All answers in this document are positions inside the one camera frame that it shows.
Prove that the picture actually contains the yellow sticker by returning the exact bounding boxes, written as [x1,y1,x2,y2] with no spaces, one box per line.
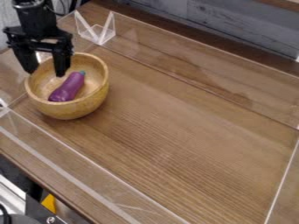
[42,194,56,214]

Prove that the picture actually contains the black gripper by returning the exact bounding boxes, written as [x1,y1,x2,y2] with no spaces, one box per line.
[4,3,72,77]

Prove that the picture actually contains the brown wooden bowl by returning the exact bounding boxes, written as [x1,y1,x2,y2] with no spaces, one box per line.
[24,52,108,120]

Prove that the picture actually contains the purple toy eggplant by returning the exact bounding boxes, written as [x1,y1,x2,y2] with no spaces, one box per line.
[48,71,86,102]

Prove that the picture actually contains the black metal equipment base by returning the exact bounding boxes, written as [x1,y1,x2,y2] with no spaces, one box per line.
[24,195,84,224]

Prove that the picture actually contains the clear acrylic corner bracket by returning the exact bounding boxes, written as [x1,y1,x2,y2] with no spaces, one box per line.
[74,11,116,46]

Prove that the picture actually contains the clear acrylic table barrier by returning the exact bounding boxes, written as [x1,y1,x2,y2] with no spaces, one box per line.
[0,16,299,224]

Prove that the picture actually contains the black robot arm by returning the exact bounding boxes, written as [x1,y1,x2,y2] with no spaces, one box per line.
[3,0,74,77]

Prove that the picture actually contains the black cable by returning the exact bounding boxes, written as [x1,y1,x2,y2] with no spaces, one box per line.
[0,204,12,224]

